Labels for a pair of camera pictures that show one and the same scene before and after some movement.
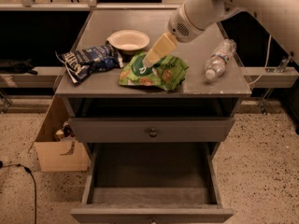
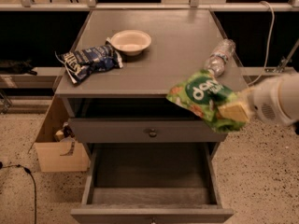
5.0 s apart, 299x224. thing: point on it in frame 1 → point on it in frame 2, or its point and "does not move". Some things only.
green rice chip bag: x=168 y=73 → x=203 y=94
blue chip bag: x=78 y=64 does not move
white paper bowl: x=128 y=42 does not move
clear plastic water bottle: x=219 y=60 does not move
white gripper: x=179 y=26 → x=263 y=101
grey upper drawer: x=152 y=130 does not move
